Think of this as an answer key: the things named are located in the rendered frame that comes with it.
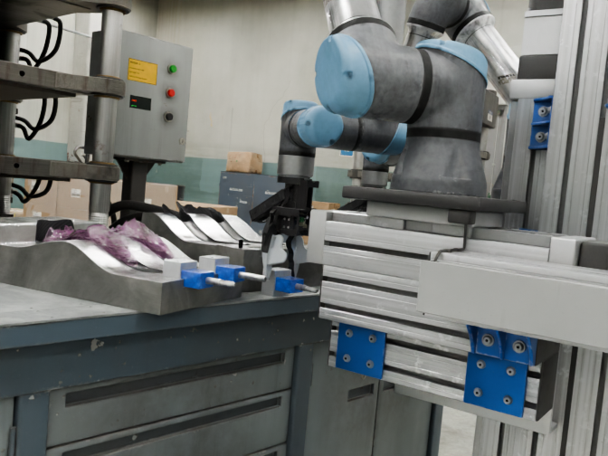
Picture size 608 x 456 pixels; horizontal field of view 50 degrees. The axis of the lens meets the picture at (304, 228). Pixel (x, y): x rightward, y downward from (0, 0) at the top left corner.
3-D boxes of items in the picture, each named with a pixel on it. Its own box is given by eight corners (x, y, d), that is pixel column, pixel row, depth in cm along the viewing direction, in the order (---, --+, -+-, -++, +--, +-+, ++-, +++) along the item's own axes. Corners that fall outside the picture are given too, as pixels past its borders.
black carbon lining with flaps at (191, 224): (289, 253, 153) (292, 213, 152) (238, 255, 141) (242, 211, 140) (196, 236, 176) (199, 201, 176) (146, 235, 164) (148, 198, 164)
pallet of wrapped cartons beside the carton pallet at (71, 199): (178, 290, 578) (187, 184, 571) (114, 301, 506) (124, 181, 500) (77, 271, 633) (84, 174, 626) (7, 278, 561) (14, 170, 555)
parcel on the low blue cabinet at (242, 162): (262, 175, 901) (264, 154, 899) (249, 173, 872) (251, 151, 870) (238, 172, 922) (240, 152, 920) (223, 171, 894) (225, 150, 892)
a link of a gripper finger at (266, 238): (261, 251, 130) (275, 209, 131) (256, 250, 131) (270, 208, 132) (277, 257, 133) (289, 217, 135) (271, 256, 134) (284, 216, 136)
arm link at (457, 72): (498, 134, 100) (508, 44, 99) (420, 124, 96) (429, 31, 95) (456, 137, 112) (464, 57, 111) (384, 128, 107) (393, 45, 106)
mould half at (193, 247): (322, 286, 154) (327, 229, 153) (240, 292, 135) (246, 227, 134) (191, 256, 187) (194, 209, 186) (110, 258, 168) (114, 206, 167)
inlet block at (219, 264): (270, 291, 122) (272, 263, 122) (257, 295, 118) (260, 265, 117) (212, 281, 128) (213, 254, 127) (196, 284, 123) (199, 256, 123)
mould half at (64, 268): (241, 297, 130) (245, 242, 129) (159, 315, 106) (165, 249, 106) (55, 263, 151) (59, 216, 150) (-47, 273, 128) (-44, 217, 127)
